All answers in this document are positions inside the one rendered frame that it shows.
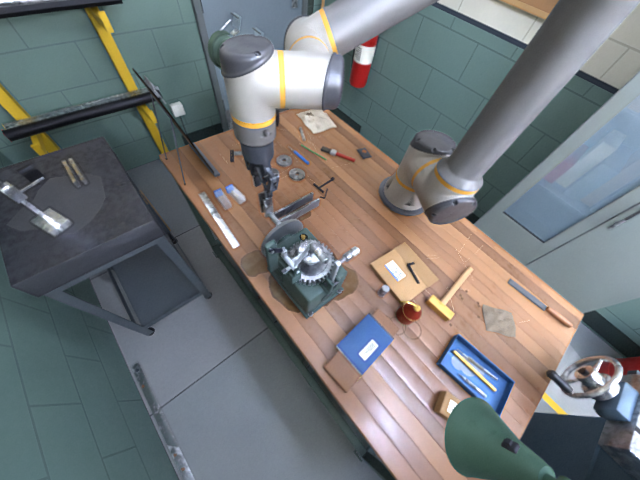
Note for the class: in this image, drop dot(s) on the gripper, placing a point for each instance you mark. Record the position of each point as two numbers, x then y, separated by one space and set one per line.
258 159

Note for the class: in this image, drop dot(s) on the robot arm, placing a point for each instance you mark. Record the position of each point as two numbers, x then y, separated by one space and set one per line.
525 100

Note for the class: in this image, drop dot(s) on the silver indexing crank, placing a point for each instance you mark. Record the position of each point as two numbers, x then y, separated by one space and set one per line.
272 217

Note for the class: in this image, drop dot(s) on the silver spindle chuck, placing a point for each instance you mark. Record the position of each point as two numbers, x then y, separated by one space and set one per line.
306 257

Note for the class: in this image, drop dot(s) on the silver knobbed lock lever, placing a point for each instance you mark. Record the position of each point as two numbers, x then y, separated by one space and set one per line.
350 254

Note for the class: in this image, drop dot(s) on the green dividing head body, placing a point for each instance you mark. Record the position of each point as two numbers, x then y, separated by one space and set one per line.
305 296

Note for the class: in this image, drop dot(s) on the dark steel angle bar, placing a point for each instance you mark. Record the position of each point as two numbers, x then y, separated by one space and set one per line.
297 207

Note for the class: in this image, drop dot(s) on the blue white small box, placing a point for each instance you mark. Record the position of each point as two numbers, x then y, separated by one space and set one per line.
222 198
235 194

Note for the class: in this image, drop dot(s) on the grey gear disc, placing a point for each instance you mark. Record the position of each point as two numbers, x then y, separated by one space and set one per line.
297 174
285 160

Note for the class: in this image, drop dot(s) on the grey round index plate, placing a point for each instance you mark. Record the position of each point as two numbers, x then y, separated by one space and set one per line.
283 236

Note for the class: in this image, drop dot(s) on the blue scriber pen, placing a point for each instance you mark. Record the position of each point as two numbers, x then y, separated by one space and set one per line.
299 155

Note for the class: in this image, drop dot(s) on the small black clip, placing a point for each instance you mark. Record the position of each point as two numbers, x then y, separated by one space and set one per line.
233 155

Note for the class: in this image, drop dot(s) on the black hex key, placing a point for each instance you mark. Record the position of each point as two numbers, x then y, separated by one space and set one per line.
413 270
324 186

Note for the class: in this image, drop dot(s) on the steel ruler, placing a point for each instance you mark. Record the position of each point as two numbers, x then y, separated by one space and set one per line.
219 219

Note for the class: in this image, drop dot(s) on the green pencil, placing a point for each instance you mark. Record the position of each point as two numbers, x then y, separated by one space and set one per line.
313 152

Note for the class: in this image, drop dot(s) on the beige stained rag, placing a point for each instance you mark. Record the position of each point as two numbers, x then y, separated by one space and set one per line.
316 120

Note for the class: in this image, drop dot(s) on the dark toothed disc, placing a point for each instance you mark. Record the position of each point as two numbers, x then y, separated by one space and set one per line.
317 276

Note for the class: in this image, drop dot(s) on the thin grey rods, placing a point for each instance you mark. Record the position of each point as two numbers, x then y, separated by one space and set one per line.
179 155

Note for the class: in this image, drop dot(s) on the small black square pad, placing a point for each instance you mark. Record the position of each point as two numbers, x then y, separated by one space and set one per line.
364 153

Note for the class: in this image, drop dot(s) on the grey door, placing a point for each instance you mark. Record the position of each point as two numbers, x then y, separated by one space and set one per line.
212 90

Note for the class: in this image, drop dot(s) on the white card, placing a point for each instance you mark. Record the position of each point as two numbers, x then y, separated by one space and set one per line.
394 270

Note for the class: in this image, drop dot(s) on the small grey bottle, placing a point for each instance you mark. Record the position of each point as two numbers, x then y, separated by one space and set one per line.
384 291

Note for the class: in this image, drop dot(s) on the green motor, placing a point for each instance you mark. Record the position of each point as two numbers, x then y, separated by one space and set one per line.
216 46

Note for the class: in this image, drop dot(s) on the red fire extinguisher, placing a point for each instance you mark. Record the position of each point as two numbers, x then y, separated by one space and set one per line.
363 64

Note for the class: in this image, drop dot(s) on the dark grey metal table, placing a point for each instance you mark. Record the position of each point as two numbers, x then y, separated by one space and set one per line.
100 225

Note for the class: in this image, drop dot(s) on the brown cardboard sheet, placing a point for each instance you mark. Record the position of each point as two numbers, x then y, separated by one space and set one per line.
422 280

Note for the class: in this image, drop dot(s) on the blue book white label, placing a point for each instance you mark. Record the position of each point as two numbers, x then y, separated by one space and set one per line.
364 344

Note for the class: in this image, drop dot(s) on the red oil can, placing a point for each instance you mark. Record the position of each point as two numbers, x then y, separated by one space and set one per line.
407 313

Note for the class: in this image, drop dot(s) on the tan flat file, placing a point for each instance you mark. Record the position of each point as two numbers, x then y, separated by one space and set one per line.
78 172
66 171

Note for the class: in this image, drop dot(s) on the brown cardboard pad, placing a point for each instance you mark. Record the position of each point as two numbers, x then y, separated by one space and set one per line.
341 374

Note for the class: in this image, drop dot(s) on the black steel pipe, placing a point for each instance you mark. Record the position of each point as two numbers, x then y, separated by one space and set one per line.
75 115
60 7

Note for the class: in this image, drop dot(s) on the silver metal plate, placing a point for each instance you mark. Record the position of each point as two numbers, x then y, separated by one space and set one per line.
50 221

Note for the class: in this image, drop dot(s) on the small black block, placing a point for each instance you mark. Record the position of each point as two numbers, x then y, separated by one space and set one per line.
32 175

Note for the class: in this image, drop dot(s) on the rusty metal floor bar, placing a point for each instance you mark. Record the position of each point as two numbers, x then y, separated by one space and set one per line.
160 420

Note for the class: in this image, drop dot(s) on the silver metal bar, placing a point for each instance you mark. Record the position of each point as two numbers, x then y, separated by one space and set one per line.
15 192

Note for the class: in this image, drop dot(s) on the beige cloth patch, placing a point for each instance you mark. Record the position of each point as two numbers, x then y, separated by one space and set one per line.
499 320

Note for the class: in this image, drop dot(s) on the small cardboard box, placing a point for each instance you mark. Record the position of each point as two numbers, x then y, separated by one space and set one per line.
446 403

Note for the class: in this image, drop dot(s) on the silver tweezers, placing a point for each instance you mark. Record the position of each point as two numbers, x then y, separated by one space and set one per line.
474 386

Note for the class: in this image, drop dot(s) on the blue tool tray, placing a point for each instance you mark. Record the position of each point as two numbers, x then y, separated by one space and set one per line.
495 395

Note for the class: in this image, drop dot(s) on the grey cabinet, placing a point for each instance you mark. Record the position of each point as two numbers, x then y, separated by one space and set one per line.
575 200

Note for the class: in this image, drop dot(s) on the beige board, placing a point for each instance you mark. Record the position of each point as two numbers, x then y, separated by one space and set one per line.
525 7

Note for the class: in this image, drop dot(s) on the green machine housing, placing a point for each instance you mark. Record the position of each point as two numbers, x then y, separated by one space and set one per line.
482 442

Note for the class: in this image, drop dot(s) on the black knob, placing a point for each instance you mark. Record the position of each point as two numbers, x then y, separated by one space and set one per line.
510 445

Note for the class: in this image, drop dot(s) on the grey handwheel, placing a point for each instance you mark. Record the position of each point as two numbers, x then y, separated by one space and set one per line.
592 376

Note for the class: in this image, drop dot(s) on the dark machine base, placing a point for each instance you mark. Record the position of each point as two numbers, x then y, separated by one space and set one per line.
565 445

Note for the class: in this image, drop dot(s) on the white wall socket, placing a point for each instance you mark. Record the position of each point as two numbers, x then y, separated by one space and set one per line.
176 109

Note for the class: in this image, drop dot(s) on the yellow rack frame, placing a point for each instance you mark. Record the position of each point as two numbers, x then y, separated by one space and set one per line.
115 55

